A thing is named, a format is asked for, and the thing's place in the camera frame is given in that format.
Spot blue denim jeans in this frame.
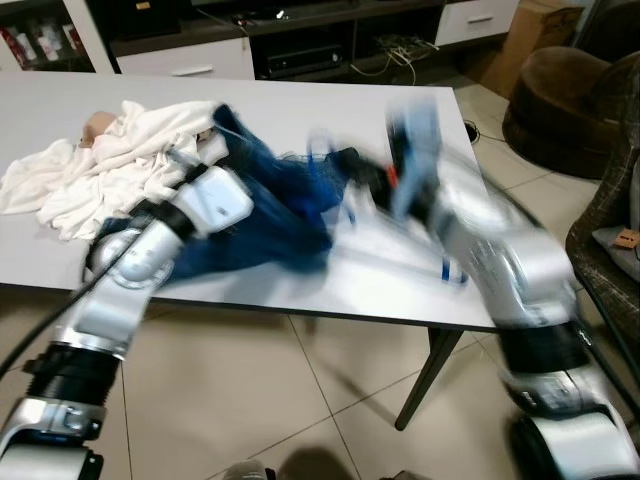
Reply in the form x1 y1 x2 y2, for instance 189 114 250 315
95 103 379 288

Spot blue plastic hanger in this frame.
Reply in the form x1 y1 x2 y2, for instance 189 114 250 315
305 125 471 288

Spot black media player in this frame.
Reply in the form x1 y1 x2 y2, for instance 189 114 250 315
265 45 346 79

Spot black tv stand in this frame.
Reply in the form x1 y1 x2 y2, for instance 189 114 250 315
95 0 521 83

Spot white drawer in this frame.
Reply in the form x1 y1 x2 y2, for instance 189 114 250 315
115 38 256 81
435 0 521 46

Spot brown velvet pouf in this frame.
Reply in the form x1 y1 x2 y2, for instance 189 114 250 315
502 45 640 181

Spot brown cardboard box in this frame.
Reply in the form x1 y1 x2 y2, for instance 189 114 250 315
470 0 586 99

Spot brown wicker chair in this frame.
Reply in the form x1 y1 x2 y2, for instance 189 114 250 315
565 50 640 346

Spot grey cushion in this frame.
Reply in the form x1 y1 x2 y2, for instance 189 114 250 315
590 140 640 283

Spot white crumpled cloth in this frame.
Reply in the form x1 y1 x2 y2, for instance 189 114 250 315
0 98 223 243

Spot baby doll head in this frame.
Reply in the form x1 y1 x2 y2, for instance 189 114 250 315
80 112 121 149

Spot black box yellow label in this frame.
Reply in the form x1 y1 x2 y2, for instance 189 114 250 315
95 0 183 41

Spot white glass door cabinet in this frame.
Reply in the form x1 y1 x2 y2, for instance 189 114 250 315
0 0 116 73

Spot pale tangled cable bundle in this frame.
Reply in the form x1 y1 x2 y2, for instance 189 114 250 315
350 35 441 86

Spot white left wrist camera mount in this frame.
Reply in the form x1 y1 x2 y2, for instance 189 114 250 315
180 165 257 238

